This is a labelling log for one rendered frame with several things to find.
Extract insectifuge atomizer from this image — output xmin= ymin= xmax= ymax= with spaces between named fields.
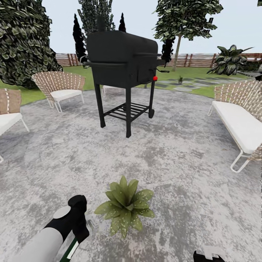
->
xmin=60 ymin=237 xmax=80 ymax=262

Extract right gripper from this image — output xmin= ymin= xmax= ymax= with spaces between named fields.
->
xmin=193 ymin=251 xmax=223 ymax=262

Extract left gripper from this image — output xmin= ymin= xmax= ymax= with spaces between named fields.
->
xmin=72 ymin=216 xmax=89 ymax=243

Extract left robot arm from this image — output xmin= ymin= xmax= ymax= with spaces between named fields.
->
xmin=9 ymin=195 xmax=99 ymax=262

